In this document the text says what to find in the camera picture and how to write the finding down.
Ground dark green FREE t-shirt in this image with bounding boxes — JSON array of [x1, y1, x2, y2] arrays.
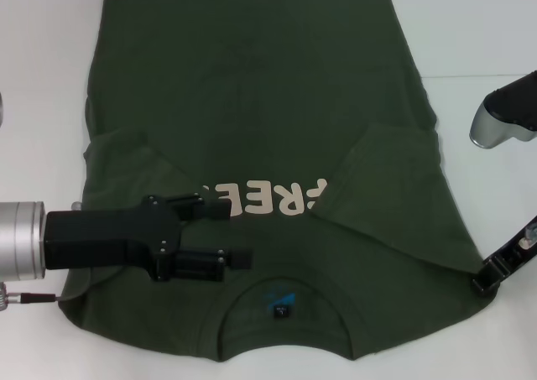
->
[[56, 0, 496, 362]]

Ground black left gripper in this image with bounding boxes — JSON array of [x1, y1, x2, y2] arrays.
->
[[44, 193, 255, 283]]

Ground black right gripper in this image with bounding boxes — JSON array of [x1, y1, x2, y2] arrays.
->
[[469, 214, 537, 299]]

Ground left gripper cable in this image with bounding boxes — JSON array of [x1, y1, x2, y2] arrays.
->
[[0, 283, 91, 312]]

